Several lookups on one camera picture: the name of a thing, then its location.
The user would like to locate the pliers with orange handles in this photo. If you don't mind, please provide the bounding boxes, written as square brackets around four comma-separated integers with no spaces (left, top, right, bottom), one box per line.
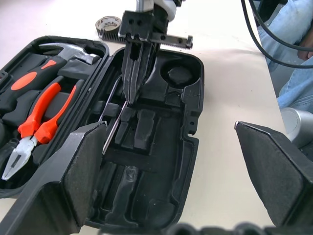
[1,82,85,181]

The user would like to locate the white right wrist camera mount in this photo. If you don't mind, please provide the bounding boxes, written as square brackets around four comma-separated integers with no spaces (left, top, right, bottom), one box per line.
[154,0,177,23]

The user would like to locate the metal screwdriver shaft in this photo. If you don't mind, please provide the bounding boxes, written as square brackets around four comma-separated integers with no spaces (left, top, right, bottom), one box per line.
[102,100,128,155]

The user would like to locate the person in blue jeans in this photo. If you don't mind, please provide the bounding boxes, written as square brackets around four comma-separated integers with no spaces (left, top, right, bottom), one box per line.
[256,0,313,108]

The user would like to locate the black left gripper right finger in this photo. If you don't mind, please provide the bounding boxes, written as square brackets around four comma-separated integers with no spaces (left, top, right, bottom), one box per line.
[234,120,313,227]

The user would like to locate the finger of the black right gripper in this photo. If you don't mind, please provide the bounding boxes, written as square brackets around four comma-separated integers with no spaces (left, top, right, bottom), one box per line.
[133,44,159,104]
[121,41,144,105]

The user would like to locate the claw hammer black orange handle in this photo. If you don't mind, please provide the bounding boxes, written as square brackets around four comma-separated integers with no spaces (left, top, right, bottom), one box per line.
[0,43,101,116]

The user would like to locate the brown packing tape roll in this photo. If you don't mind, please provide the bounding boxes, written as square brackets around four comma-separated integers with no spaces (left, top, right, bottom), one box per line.
[95,16,122,37]

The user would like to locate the black plastic tool case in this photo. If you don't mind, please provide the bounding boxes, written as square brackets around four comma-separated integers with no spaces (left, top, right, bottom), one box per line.
[0,35,205,235]

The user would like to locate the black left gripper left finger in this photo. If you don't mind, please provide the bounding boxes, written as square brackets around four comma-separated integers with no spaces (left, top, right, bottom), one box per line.
[0,120,109,235]

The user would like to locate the grey metal cylinder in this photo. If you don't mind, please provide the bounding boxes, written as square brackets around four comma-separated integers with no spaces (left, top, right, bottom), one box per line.
[278,107,313,147]

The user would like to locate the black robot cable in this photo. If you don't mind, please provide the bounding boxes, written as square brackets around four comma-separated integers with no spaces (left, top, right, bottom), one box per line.
[240,0,313,68]
[251,0,313,52]

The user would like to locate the thin steel shaft screwdriver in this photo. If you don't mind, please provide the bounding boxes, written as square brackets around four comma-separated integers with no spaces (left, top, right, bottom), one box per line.
[98,74,122,122]

